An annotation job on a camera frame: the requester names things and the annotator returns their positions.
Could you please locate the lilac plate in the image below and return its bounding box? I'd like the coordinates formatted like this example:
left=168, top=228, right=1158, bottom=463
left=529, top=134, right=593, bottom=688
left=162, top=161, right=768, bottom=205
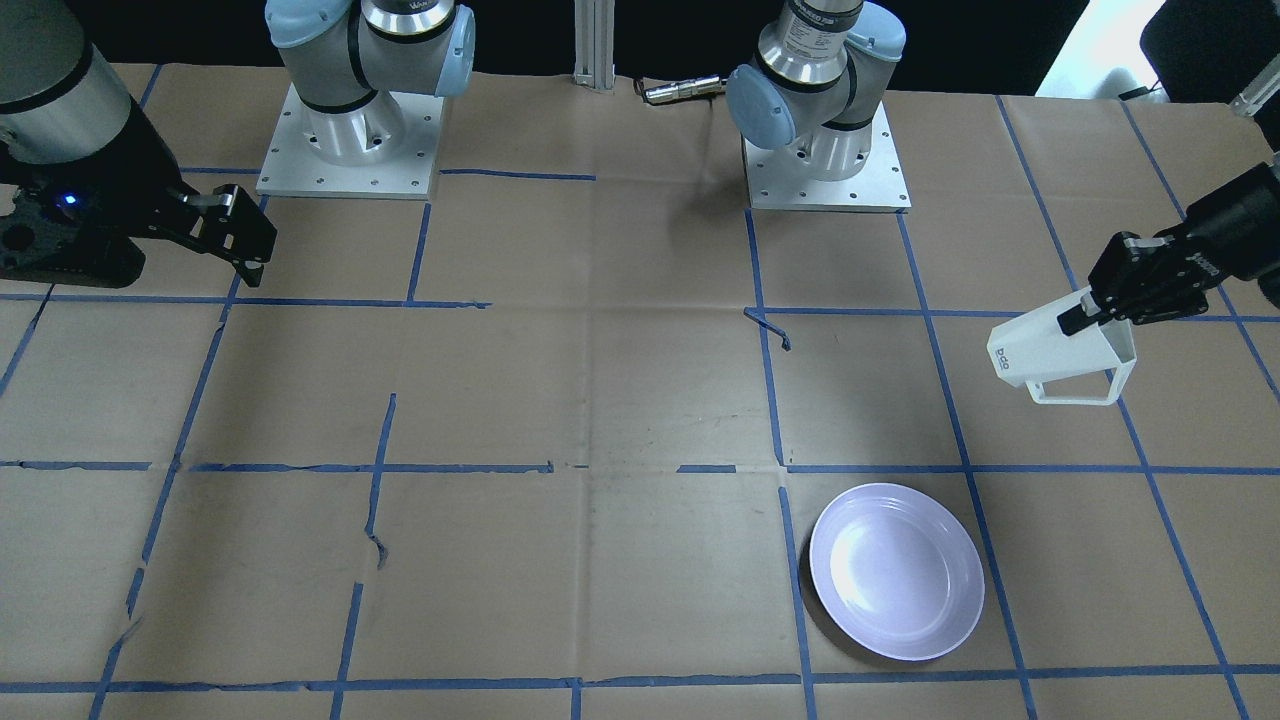
left=808, top=482, right=986, bottom=662

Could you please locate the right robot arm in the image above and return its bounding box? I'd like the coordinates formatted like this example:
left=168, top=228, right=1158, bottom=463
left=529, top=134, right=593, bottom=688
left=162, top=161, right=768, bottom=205
left=3, top=1, right=476, bottom=290

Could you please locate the aluminium frame post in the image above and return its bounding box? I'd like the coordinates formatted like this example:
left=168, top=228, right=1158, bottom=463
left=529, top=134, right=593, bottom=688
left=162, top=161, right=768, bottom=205
left=572, top=0, right=616, bottom=94

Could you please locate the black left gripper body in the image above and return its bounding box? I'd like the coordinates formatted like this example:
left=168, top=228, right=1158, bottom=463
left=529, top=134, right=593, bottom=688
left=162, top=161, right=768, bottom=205
left=1165, top=164, right=1279, bottom=309

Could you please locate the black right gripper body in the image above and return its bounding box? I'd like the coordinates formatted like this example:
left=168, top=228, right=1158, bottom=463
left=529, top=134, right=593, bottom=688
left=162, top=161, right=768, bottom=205
left=3, top=151, right=191, bottom=288

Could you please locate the metal cable connector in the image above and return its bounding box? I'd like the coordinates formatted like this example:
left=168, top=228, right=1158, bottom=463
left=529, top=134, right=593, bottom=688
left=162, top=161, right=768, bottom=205
left=634, top=76, right=727, bottom=106

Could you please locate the white faceted mug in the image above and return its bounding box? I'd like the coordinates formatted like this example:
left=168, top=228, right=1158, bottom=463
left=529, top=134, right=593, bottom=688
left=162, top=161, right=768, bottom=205
left=986, top=286, right=1137, bottom=406

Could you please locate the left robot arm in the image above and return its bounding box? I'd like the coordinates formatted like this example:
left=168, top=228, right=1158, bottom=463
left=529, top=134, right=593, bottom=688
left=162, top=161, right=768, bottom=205
left=727, top=1, right=1279, bottom=338

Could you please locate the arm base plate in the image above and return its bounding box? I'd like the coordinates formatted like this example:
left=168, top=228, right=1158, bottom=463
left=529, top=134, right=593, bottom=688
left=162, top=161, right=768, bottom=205
left=742, top=104, right=913, bottom=213
left=256, top=87, right=445, bottom=201

